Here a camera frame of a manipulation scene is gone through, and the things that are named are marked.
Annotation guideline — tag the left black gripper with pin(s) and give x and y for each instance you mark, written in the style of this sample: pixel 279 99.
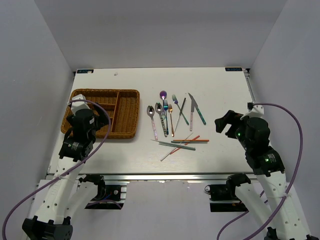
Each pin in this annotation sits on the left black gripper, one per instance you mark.
pixel 101 119

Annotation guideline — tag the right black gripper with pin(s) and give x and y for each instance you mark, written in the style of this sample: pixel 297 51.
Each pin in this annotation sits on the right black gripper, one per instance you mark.
pixel 229 116

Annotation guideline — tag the knife with green handle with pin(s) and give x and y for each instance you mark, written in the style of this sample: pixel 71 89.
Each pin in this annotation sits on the knife with green handle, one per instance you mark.
pixel 200 115

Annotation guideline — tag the knife with pink handle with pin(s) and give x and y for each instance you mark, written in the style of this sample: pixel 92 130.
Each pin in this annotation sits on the knife with pink handle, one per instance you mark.
pixel 192 109

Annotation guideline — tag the copper metal fork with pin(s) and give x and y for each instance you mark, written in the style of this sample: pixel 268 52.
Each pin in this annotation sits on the copper metal fork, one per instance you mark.
pixel 170 109

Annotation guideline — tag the blue metal fork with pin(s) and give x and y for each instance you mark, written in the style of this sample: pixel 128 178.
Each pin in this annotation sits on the blue metal fork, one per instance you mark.
pixel 165 106

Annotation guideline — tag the silver spoon pink handle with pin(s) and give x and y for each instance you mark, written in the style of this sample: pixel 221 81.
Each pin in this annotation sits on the silver spoon pink handle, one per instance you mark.
pixel 150 112

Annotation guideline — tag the purple bowl spoon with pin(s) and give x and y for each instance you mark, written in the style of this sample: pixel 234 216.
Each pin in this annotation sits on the purple bowl spoon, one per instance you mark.
pixel 163 95

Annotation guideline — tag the silver spoon patterned handle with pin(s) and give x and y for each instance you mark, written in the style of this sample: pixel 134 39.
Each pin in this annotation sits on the silver spoon patterned handle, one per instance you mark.
pixel 159 109

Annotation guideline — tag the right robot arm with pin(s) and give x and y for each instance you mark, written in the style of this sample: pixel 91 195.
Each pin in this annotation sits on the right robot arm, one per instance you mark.
pixel 277 217

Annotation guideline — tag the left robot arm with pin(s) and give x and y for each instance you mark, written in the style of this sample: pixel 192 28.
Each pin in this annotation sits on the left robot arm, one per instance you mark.
pixel 54 218

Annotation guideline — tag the orange white chopstick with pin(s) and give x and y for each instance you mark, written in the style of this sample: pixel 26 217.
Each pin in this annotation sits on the orange white chopstick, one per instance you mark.
pixel 176 149

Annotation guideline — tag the woven wicker cutlery basket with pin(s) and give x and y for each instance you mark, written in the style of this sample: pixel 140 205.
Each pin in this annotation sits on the woven wicker cutlery basket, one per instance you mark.
pixel 122 105

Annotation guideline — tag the left blue table sticker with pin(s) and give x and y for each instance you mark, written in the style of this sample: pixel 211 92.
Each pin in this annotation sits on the left blue table sticker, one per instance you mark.
pixel 84 71

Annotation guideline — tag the blue table sticker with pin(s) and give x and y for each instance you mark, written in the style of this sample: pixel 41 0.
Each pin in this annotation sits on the blue table sticker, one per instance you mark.
pixel 84 71
pixel 233 69

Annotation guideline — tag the right blue table sticker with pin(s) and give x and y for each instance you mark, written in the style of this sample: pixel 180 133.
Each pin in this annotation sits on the right blue table sticker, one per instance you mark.
pixel 233 69

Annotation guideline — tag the orange chopstick long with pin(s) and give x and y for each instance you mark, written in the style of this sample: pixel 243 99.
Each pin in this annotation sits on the orange chopstick long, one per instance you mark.
pixel 190 140

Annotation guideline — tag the teal chopstick lower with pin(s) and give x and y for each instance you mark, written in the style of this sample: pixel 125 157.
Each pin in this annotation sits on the teal chopstick lower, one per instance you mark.
pixel 179 146

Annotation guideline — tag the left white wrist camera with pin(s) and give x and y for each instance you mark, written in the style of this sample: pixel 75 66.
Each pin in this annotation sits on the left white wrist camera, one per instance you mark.
pixel 77 104

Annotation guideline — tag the aluminium table rail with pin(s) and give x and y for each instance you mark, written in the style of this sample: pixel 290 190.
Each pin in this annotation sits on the aluminium table rail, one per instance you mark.
pixel 247 76

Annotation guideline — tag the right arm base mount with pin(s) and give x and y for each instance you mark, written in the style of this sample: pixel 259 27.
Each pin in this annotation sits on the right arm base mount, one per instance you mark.
pixel 223 198

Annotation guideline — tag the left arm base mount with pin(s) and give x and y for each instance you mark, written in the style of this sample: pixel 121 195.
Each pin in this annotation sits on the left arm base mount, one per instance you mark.
pixel 109 196

